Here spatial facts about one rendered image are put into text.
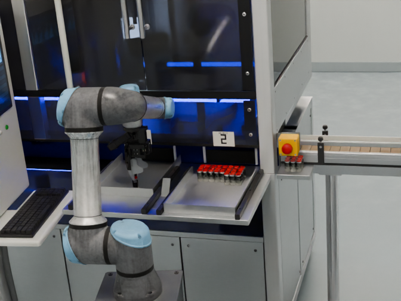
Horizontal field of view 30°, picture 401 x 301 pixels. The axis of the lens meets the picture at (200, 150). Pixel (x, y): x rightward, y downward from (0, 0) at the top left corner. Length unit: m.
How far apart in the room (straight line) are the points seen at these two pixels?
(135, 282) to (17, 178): 1.00
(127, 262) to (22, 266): 1.33
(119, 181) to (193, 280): 0.57
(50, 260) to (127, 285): 1.18
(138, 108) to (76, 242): 0.44
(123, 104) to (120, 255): 0.45
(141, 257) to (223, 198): 0.56
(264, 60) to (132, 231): 0.88
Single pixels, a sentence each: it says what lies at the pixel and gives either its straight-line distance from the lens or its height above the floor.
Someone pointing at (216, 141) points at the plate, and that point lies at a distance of 2.90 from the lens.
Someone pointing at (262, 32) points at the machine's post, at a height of 1.43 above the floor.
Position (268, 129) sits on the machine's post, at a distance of 2.84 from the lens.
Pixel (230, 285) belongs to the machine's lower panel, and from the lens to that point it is 3.18.
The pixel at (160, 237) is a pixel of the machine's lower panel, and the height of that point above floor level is 0.57.
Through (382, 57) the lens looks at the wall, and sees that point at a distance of 7.46.
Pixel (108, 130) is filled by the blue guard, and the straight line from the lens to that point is 3.04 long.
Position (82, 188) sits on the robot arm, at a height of 1.14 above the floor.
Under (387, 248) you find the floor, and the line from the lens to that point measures 4.21.
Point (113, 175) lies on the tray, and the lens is 3.01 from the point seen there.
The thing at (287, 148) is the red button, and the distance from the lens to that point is 2.81.
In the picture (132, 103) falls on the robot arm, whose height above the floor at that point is 1.37.
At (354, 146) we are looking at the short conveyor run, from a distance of 3.01.
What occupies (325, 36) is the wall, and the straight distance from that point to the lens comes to 7.46.
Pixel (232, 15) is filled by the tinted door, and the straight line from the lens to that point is 2.76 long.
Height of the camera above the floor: 2.02
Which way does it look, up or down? 21 degrees down
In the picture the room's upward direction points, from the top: 5 degrees counter-clockwise
